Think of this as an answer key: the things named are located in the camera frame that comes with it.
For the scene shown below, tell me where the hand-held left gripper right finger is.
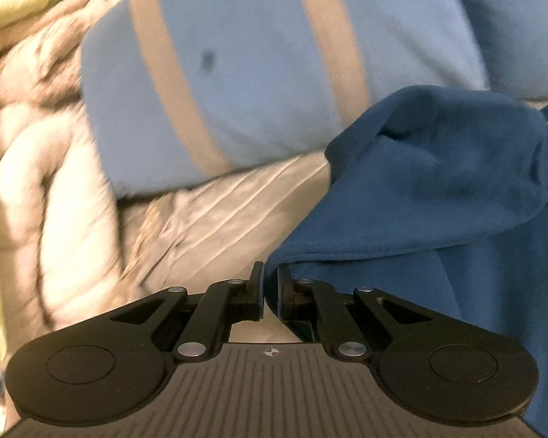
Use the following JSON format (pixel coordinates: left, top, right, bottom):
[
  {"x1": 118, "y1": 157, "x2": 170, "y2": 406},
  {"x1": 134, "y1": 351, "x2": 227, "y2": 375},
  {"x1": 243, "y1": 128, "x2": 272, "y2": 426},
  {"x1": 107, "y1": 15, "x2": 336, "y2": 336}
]
[{"x1": 276, "y1": 265, "x2": 432, "y2": 360}]

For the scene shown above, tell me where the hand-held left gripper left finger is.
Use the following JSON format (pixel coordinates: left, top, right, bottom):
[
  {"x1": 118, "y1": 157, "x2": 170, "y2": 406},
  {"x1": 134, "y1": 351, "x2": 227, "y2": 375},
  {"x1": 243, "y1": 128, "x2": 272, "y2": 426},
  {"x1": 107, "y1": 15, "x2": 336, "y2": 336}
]
[{"x1": 110, "y1": 261, "x2": 265, "y2": 360}]

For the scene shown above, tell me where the dark blue hoodie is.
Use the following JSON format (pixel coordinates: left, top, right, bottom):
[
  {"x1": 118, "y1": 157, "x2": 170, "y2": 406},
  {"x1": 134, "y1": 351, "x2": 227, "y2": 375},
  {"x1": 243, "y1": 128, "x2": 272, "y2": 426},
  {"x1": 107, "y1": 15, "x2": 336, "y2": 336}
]
[{"x1": 265, "y1": 86, "x2": 548, "y2": 438}]

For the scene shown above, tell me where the blue pillow with grey stripes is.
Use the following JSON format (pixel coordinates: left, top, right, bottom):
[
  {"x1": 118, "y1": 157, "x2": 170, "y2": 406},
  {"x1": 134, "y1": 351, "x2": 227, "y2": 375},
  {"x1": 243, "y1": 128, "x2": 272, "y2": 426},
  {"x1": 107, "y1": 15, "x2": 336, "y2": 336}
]
[
  {"x1": 443, "y1": 0, "x2": 548, "y2": 101},
  {"x1": 80, "y1": 0, "x2": 489, "y2": 199}
]

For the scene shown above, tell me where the beige puffy comforter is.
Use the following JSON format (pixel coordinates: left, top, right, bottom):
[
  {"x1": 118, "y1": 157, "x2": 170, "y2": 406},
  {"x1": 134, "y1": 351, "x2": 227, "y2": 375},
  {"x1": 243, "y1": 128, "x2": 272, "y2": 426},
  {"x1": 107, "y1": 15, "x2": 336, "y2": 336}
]
[{"x1": 0, "y1": 0, "x2": 133, "y2": 361}]

